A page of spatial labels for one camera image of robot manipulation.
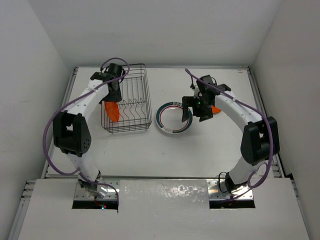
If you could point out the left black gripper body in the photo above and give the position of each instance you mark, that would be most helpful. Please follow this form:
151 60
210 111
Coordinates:
113 96

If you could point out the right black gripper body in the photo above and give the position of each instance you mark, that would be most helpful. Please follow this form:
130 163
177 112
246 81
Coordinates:
206 110

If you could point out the orange plastic plate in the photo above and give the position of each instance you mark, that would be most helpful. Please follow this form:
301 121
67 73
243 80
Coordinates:
215 110

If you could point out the white plate teal rim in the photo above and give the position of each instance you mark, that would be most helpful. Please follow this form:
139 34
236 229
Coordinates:
171 118

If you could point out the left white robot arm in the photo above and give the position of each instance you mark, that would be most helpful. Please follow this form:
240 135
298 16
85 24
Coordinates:
71 133

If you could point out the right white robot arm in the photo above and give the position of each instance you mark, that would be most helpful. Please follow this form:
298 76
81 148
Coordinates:
260 137

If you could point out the wire dish rack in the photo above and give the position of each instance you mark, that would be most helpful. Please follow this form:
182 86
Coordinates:
135 112

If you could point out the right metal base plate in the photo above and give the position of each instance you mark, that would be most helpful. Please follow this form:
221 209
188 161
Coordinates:
242 193

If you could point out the metal base plate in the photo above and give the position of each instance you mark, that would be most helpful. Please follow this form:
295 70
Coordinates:
106 192
242 193

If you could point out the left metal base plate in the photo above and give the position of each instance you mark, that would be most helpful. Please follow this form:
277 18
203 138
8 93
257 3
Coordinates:
106 192

